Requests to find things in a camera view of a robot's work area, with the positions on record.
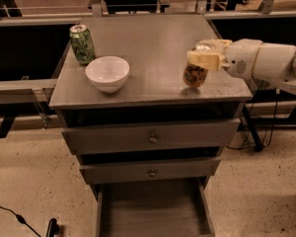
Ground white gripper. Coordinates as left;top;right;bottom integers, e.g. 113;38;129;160
187;39;262;79

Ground orange soda can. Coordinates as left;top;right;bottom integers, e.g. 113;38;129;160
183;42;213;88

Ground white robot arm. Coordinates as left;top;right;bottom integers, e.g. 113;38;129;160
187;39;296;95

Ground grey wooden drawer cabinet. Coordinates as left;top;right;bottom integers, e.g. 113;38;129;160
48;13;254;237

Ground grey top drawer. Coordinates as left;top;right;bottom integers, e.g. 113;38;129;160
62;118;240;155

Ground brass top drawer knob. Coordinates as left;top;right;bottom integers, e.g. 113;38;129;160
149;135;158;143

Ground brass drawer knob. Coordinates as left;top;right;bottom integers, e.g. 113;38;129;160
149;135;158;143
149;169;156;177

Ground grey middle drawer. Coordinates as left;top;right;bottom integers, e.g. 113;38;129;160
80;157;220;184

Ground green soda can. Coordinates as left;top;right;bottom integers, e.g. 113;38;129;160
69;25;96;65

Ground brass middle drawer knob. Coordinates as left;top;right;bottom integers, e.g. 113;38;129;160
149;169;156;177

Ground grey open bottom drawer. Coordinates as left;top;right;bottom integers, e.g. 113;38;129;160
96;178;215;237

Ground white ceramic bowl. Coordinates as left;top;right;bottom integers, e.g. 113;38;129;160
85;56;130;93

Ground black object on floor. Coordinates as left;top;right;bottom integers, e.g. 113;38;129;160
45;218;59;237

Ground black cables right floor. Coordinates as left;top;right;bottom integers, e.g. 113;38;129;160
225;81;282;152

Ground black floor cable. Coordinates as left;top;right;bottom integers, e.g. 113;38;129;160
0;196;42;237

